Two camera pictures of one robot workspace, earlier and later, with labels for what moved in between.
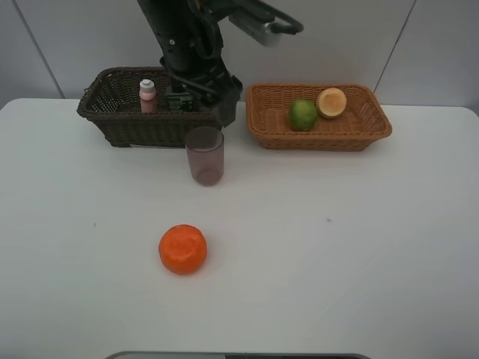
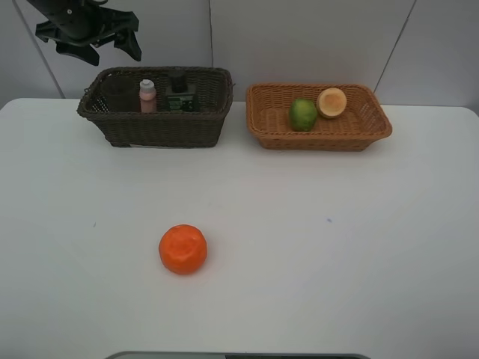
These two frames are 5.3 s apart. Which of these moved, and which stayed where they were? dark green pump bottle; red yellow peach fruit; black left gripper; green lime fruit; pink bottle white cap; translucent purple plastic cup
Moved: black left gripper; translucent purple plastic cup
Stayed: green lime fruit; pink bottle white cap; dark green pump bottle; red yellow peach fruit
